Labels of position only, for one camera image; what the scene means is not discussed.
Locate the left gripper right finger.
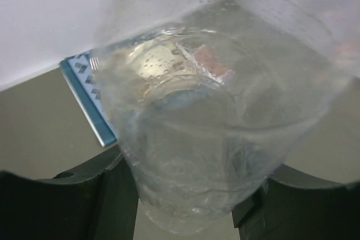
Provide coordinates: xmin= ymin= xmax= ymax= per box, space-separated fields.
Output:
xmin=232 ymin=165 xmax=359 ymax=239

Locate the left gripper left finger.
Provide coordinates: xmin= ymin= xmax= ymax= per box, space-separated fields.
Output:
xmin=1 ymin=150 xmax=138 ymax=239

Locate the blue patterned placemat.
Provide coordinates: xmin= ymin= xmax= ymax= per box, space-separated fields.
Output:
xmin=59 ymin=51 xmax=117 ymax=147

